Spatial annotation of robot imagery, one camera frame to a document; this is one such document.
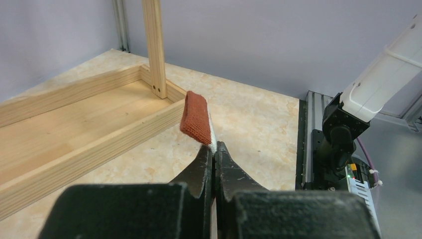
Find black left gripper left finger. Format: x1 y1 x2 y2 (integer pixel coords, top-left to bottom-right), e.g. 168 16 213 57
171 145 213 239

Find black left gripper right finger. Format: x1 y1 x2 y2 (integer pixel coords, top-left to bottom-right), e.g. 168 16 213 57
214 141 268 239

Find grey sock with red stripes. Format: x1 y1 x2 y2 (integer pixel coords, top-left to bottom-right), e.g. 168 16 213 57
180 91 217 154

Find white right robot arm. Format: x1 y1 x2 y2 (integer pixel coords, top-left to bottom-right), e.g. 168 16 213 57
304 14 422 190

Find wooden hanger stand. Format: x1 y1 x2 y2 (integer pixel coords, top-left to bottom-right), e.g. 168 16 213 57
0 0 186 219

